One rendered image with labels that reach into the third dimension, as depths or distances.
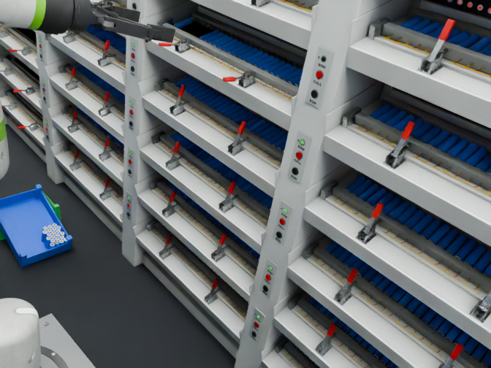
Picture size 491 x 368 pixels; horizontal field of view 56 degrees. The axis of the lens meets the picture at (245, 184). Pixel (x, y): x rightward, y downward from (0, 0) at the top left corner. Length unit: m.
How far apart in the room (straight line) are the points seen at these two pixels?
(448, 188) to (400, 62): 0.25
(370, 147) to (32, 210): 1.54
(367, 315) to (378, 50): 0.61
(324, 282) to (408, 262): 0.26
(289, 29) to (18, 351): 0.87
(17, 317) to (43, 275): 0.89
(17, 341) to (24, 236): 1.05
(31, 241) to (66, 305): 0.36
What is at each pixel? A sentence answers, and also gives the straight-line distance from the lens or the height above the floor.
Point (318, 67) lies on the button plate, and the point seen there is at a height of 1.07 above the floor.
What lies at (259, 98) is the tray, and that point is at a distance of 1.14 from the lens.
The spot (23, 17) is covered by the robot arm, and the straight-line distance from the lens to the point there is 0.94.
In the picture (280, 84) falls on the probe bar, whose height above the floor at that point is 0.98.
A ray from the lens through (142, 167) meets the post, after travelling 1.70.
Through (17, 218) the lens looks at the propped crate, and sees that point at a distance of 2.14.
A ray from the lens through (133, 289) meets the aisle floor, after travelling 1.89.
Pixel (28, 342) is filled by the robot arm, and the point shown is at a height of 0.51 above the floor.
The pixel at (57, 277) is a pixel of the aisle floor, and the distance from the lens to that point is 1.96.
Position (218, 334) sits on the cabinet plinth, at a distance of 1.73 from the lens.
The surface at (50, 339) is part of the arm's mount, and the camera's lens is 1.37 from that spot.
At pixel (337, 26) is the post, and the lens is 0.98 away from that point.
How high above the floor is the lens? 1.36
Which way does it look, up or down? 32 degrees down
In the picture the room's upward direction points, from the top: 11 degrees clockwise
